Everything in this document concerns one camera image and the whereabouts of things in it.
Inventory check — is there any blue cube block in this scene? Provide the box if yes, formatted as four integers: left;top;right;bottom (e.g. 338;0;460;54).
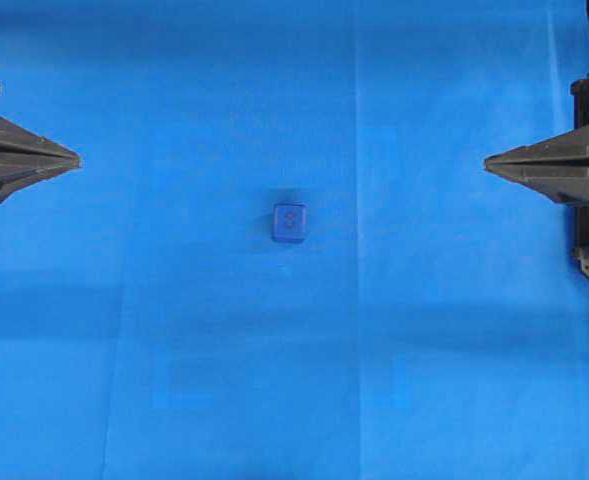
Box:
272;203;307;244

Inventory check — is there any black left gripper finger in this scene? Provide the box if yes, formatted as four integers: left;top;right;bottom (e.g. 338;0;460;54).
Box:
0;116;81;167
0;164;80;204

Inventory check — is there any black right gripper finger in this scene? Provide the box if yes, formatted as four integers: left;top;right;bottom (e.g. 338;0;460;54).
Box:
485;164;589;204
484;125;589;165

